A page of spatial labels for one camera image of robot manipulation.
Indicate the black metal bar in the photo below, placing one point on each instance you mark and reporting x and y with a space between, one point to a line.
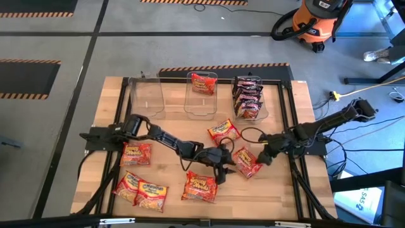
364 182

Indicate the orange Saucy Noods pack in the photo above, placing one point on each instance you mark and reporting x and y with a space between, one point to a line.
204 84
197 189
246 162
136 155

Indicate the person's white shoe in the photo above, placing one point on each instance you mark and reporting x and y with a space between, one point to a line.
375 54
383 61

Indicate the white printed box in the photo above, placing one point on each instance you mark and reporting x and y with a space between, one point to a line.
357 202

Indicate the black aluminium table frame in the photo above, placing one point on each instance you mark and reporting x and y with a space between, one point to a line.
287 84

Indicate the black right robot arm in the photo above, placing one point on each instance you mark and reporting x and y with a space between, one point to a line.
329 122

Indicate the red yellow Maruchan ramen pack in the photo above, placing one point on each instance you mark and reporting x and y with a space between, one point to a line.
125 187
221 131
151 196

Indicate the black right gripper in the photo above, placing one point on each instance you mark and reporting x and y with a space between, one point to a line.
272 144

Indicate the black overhead beam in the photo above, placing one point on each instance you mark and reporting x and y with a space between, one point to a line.
63 221

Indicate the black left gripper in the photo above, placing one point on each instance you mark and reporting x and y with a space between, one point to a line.
216 156

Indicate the orange shop vacuum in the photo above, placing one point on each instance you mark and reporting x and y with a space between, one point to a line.
313 22

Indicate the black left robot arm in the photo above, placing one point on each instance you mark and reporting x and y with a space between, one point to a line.
167 137

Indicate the yellow power plug block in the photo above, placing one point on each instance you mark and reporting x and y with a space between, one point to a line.
335 95

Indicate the clear plastic bin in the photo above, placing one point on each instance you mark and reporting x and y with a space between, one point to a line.
147 95
201 107
265 107

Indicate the black hazard-striped floor mat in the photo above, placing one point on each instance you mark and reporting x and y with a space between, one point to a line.
228 71
190 2
25 79
34 5

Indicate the dark blue floor object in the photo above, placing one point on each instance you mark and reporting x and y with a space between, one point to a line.
9 144

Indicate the black desk base bar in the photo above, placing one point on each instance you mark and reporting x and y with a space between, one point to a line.
364 81

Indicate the silver metal bracket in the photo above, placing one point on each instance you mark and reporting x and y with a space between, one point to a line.
292 225
117 221

